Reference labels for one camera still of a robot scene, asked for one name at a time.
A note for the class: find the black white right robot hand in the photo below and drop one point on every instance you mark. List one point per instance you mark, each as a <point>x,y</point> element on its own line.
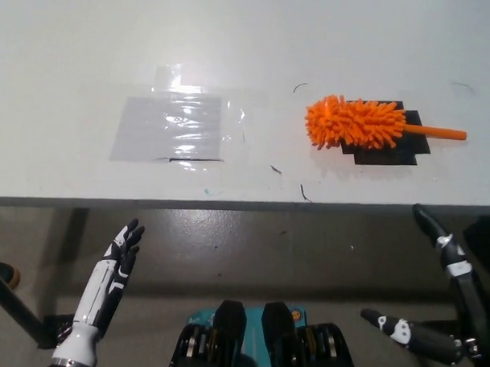
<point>472,304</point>

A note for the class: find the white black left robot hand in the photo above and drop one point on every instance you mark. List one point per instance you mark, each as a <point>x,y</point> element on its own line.
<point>106,283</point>

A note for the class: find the orange microfibre telescopic duster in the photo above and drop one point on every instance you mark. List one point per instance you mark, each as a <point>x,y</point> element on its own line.
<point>352,123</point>

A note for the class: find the black teal robot torso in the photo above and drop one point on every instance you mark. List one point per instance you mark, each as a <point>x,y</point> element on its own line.
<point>231,340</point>

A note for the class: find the black object under table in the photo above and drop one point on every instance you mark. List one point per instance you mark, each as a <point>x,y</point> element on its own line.
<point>484,240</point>

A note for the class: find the black diagonal pole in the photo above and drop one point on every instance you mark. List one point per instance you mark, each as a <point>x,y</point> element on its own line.
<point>13,304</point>

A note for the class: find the black shoe with tan sole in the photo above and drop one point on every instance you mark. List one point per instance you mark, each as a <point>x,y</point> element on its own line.
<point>2,273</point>

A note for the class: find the clear taped plastic sheet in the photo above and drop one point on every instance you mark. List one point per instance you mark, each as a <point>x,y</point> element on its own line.
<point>146,127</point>

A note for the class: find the black tape patch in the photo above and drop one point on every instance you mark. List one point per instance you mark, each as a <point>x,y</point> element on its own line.
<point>391,158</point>

